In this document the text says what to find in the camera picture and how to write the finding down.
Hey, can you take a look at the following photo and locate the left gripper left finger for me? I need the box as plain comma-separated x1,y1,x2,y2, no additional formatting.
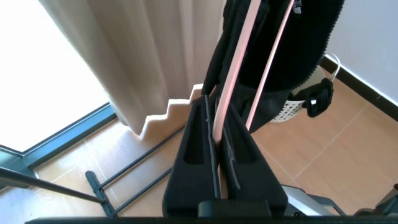
162,95,222,218

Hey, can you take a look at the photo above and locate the pink clothes hanger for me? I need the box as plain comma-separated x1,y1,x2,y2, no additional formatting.
212,0,295,200

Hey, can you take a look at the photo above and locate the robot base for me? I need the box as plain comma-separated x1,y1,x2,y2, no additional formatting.
281,182,398,218

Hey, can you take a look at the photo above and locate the beige curtain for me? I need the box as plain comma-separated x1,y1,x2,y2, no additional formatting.
39,0,226,136

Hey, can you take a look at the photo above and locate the window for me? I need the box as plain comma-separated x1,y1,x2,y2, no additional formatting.
0,0,118,190

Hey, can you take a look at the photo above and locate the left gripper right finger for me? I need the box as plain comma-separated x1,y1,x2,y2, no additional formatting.
220,104,289,218

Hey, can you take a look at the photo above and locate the black clothes rack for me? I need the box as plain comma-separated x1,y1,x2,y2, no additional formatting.
0,126,187,218

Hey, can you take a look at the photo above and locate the black knitted garment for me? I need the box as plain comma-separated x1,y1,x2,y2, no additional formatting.
201,0,346,134

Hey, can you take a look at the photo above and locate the white laundry basket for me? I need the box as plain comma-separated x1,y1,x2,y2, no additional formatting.
269,52,342,123

